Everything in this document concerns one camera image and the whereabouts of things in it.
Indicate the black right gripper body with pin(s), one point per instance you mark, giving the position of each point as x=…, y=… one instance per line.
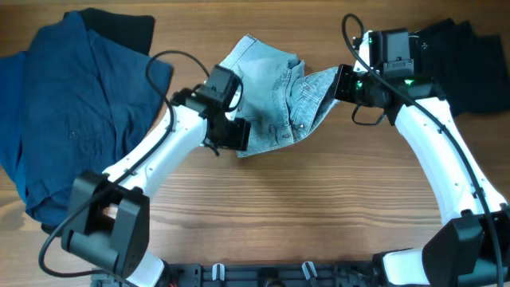
x=355, y=86

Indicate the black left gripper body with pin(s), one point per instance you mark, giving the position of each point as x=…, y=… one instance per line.
x=231, y=132

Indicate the light denim shorts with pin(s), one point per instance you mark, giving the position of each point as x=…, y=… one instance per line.
x=283, y=104

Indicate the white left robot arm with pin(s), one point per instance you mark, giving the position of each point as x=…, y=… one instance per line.
x=109, y=213

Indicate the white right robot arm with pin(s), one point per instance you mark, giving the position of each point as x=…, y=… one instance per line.
x=472, y=246

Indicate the black folded garment right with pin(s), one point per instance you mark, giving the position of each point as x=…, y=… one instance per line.
x=471, y=69

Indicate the black garment under shirt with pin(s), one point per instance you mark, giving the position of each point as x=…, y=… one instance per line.
x=119, y=30

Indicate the dark blue shirt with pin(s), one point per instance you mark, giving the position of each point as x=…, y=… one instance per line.
x=79, y=111

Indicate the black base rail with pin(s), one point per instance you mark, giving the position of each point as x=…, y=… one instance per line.
x=306, y=274

